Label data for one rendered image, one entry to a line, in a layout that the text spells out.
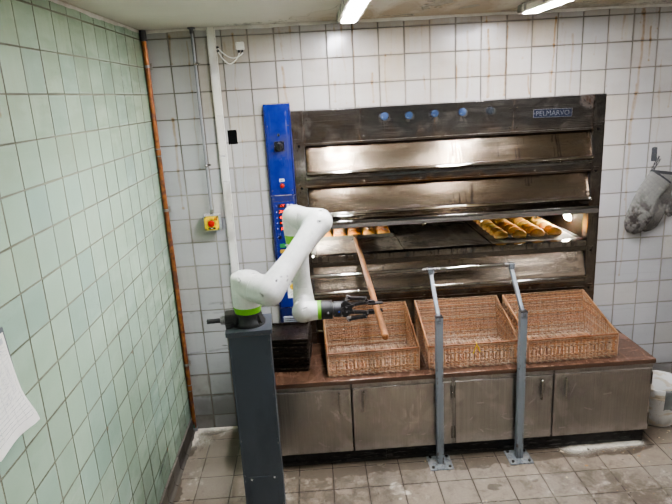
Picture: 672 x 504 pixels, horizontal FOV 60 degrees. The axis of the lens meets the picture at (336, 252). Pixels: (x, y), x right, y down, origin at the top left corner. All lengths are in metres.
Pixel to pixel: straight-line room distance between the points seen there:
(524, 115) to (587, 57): 0.49
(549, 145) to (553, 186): 0.26
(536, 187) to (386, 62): 1.24
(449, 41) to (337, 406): 2.26
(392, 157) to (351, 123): 0.33
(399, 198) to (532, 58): 1.15
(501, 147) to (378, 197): 0.83
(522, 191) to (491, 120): 0.50
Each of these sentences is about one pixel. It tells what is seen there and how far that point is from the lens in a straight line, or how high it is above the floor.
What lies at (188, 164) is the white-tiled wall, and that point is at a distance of 3.73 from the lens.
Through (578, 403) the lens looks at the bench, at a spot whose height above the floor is 0.32.
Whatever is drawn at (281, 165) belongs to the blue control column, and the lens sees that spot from 3.63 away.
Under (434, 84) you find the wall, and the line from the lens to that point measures 3.71.
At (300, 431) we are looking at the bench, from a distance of 3.65.
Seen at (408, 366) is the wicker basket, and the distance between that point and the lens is 3.55.
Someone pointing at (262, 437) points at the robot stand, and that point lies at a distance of 2.89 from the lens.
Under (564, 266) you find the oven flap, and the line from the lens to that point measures 4.15.
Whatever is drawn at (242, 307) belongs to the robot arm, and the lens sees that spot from 2.63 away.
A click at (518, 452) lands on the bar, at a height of 0.05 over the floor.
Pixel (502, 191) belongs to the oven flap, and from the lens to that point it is 3.88.
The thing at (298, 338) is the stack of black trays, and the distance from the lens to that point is 3.57.
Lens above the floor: 2.19
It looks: 15 degrees down
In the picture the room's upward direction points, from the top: 3 degrees counter-clockwise
